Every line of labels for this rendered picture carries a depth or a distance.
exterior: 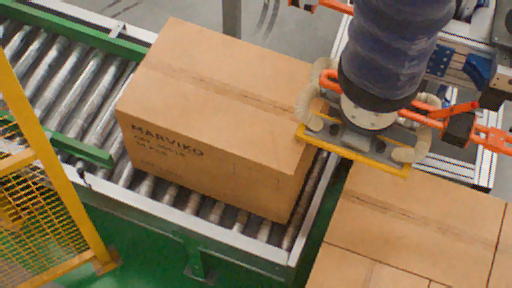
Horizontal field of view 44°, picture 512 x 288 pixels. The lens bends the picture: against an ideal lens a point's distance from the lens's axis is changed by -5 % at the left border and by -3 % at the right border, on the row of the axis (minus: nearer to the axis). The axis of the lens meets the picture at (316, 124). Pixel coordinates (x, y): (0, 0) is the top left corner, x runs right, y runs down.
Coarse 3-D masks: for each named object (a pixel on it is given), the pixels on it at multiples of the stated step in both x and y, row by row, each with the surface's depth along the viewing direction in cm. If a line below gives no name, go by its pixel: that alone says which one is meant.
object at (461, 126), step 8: (456, 104) 179; (464, 112) 179; (472, 112) 178; (448, 120) 177; (456, 120) 177; (464, 120) 178; (472, 120) 178; (448, 128) 176; (456, 128) 176; (464, 128) 176; (472, 128) 175; (440, 136) 178; (448, 136) 176; (456, 136) 174; (464, 136) 174; (456, 144) 177; (464, 144) 177
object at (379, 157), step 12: (300, 120) 188; (324, 120) 187; (336, 120) 188; (300, 132) 185; (312, 132) 185; (324, 132) 185; (336, 132) 183; (312, 144) 185; (324, 144) 184; (336, 144) 184; (372, 144) 185; (384, 144) 182; (396, 144) 186; (348, 156) 184; (360, 156) 183; (372, 156) 183; (384, 156) 183; (384, 168) 182; (396, 168) 182; (408, 168) 183
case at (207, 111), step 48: (192, 48) 213; (240, 48) 214; (144, 96) 202; (192, 96) 203; (240, 96) 205; (288, 96) 207; (144, 144) 213; (192, 144) 200; (240, 144) 196; (288, 144) 198; (240, 192) 217; (288, 192) 204
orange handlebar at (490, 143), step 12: (324, 0) 195; (348, 12) 195; (324, 72) 182; (336, 72) 182; (324, 84) 180; (336, 84) 180; (420, 108) 180; (432, 108) 179; (420, 120) 178; (432, 120) 177; (492, 132) 177; (504, 132) 177; (480, 144) 176; (492, 144) 175; (504, 144) 175
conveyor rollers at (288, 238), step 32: (0, 32) 257; (64, 64) 252; (96, 64) 254; (0, 96) 242; (96, 96) 246; (96, 128) 239; (64, 160) 233; (128, 160) 235; (320, 160) 241; (192, 192) 231; (288, 224) 228
